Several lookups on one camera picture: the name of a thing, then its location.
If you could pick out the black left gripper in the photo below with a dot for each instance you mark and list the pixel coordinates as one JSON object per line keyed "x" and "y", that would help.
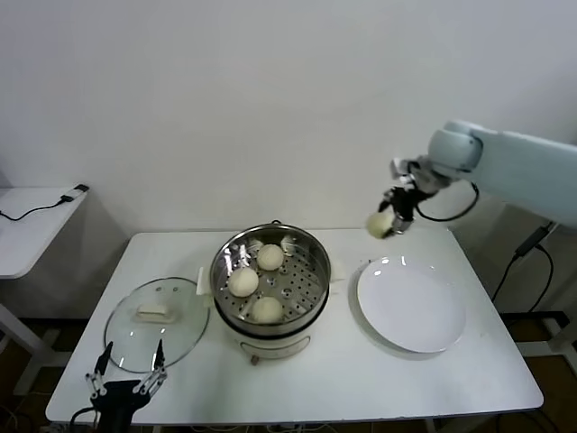
{"x": 119, "y": 401}

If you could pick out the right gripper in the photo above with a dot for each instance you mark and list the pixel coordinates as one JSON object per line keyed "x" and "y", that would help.
{"x": 408, "y": 200}

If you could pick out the white steamed baozi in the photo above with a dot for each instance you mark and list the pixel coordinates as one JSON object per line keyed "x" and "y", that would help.
{"x": 243, "y": 282}
{"x": 267, "y": 310}
{"x": 270, "y": 257}
{"x": 378, "y": 225}

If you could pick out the glass pot lid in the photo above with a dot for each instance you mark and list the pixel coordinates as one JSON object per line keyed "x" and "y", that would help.
{"x": 180, "y": 315}

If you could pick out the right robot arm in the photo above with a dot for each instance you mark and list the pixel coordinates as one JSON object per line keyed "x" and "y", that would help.
{"x": 518, "y": 176}

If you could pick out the stainless steel steamer basket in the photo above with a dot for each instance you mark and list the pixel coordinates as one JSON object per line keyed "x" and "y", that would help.
{"x": 297, "y": 288}

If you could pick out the white round plate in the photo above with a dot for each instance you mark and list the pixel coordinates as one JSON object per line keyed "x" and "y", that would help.
{"x": 410, "y": 306}

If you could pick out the white side table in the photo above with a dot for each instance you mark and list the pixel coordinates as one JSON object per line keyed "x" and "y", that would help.
{"x": 27, "y": 234}

